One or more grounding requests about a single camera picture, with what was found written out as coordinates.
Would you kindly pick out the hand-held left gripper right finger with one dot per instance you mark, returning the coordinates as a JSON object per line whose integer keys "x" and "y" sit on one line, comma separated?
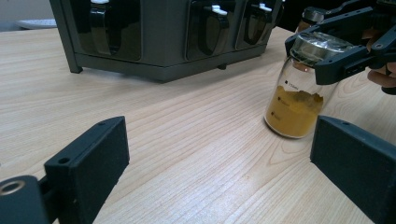
{"x": 358, "y": 161}

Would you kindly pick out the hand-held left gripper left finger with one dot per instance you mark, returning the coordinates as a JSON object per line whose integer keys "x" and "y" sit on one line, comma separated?
{"x": 90, "y": 161}

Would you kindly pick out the black lid spice jar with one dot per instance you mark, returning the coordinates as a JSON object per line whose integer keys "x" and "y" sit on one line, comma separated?
{"x": 313, "y": 15}

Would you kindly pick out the silver lid spice jar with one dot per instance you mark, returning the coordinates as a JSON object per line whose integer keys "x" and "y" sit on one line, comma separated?
{"x": 292, "y": 115}

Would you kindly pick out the dark grey corner spice rack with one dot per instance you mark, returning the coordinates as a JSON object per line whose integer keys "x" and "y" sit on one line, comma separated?
{"x": 162, "y": 37}

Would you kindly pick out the white flat object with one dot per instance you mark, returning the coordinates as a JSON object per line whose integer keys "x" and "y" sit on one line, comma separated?
{"x": 37, "y": 24}

